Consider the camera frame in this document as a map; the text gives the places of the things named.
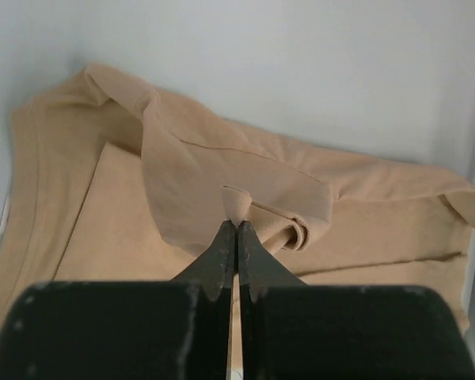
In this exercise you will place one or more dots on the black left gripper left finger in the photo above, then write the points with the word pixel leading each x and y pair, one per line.
pixel 176 329

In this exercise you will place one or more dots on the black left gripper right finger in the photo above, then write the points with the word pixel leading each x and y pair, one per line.
pixel 291 330

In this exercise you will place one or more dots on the beige t shirt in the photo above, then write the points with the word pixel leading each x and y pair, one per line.
pixel 116 180

